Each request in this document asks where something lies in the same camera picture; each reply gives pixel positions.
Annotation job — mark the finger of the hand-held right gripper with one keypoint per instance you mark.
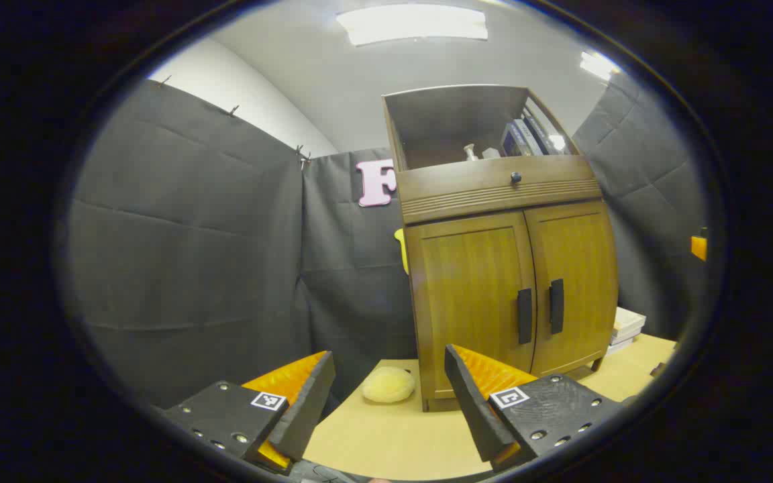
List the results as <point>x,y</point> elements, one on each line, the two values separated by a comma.
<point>698,248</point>

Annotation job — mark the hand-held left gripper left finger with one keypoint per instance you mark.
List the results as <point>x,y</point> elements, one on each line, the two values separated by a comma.
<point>306,409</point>

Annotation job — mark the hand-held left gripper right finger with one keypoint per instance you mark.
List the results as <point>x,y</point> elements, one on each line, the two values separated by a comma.
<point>470,402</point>

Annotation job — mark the wooden cabinet door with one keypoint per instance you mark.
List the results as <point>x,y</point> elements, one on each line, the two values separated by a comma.
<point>584,268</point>
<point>474,288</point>

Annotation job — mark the wooden double-door shoe cabinet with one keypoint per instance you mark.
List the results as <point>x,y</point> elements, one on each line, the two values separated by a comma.
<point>427,127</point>

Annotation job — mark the wooden cabinet drawer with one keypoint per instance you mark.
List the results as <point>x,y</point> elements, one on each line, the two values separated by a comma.
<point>467,191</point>

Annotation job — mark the pale yellow round sponge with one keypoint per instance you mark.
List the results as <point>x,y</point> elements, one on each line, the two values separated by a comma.
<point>388,385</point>

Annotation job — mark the beige thick book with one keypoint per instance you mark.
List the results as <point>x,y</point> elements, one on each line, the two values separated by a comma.
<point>629,320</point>

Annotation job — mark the white flat book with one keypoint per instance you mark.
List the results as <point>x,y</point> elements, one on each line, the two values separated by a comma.
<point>618,347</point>

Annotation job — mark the black backdrop cloth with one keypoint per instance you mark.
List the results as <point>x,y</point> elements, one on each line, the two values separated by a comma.
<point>192,268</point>

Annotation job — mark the dark upright book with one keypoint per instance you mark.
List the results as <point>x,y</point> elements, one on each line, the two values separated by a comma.
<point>546,134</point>
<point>511,141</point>

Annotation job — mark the light grey upright book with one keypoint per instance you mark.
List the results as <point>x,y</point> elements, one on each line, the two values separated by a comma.
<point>532,137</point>

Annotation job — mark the small ceiling light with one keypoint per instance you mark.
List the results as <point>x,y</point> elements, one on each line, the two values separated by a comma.
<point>598,65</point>

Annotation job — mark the small white bottle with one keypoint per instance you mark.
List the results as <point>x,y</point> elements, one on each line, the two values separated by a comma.
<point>470,153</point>

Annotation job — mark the large ceiling light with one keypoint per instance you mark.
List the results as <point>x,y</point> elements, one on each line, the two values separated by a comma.
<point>413,23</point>

